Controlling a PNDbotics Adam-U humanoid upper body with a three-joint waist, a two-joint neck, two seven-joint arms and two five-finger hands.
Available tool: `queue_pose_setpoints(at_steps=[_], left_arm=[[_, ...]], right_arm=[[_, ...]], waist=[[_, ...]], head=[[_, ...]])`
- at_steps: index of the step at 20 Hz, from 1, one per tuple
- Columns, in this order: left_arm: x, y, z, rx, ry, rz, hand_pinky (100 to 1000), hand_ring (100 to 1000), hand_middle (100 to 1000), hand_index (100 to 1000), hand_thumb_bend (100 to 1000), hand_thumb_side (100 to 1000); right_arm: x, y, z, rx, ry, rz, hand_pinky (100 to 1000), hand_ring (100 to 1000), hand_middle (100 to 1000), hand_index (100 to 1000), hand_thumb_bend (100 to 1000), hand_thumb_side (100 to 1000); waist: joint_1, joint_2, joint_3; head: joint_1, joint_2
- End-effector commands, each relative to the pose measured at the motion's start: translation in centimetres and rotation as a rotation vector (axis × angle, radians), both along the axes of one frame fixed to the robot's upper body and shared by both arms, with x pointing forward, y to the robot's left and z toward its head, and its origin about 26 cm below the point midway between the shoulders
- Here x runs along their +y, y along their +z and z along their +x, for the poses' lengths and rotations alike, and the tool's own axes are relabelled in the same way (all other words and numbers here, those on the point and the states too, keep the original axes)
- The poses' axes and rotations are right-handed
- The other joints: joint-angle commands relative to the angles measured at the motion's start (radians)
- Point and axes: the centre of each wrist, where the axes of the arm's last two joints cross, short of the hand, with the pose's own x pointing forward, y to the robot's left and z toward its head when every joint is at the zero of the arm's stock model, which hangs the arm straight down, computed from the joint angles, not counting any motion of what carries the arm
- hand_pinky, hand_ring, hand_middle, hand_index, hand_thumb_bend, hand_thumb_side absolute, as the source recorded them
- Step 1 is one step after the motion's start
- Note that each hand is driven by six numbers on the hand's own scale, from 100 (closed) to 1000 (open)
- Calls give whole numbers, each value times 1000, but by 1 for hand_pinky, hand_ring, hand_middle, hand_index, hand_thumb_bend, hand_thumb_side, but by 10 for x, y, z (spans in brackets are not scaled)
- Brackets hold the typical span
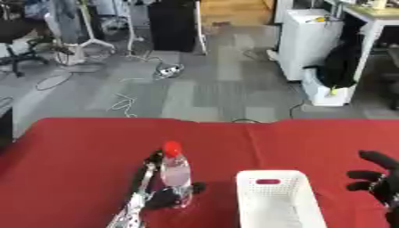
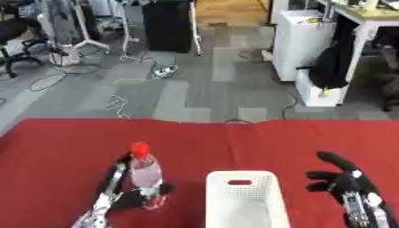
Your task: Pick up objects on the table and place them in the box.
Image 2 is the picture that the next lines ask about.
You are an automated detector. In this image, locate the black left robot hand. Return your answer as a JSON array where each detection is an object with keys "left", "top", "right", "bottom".
[{"left": 96, "top": 152, "right": 176, "bottom": 211}]

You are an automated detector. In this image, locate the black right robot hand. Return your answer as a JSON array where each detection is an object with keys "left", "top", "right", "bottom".
[{"left": 304, "top": 151, "right": 386, "bottom": 208}]

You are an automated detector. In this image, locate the clear bottle with red cap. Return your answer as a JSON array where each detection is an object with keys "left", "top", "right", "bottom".
[{"left": 127, "top": 141, "right": 168, "bottom": 210}]

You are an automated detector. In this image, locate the small white box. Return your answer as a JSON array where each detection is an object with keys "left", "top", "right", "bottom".
[{"left": 293, "top": 69, "right": 346, "bottom": 108}]

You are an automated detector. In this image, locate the white plastic basket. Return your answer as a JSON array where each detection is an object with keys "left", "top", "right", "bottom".
[{"left": 204, "top": 169, "right": 292, "bottom": 228}]

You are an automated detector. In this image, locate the black bag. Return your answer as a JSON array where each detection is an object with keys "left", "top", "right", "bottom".
[{"left": 306, "top": 40, "right": 355, "bottom": 90}]

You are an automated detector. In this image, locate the white power strip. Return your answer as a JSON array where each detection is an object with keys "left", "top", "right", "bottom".
[{"left": 151, "top": 65, "right": 181, "bottom": 80}]

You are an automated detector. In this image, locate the white stand with legs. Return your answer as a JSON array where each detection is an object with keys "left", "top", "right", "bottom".
[{"left": 36, "top": 0, "right": 143, "bottom": 57}]

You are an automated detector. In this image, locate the tall white cabinet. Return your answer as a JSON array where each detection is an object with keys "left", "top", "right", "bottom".
[{"left": 271, "top": 9, "right": 338, "bottom": 83}]

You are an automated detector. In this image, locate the black cabinet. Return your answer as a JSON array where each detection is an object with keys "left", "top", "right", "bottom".
[{"left": 140, "top": 0, "right": 197, "bottom": 54}]

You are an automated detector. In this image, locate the white desk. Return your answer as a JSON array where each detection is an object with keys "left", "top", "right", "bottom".
[{"left": 314, "top": 0, "right": 399, "bottom": 105}]

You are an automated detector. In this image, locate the black office chair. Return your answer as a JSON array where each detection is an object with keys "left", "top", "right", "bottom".
[{"left": 0, "top": 16, "right": 50, "bottom": 79}]

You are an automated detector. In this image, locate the white floor cable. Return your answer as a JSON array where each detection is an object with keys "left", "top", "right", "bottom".
[{"left": 104, "top": 77, "right": 149, "bottom": 120}]

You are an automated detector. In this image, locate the black floor cable loop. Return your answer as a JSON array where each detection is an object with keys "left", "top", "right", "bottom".
[{"left": 26, "top": 70, "right": 70, "bottom": 93}]

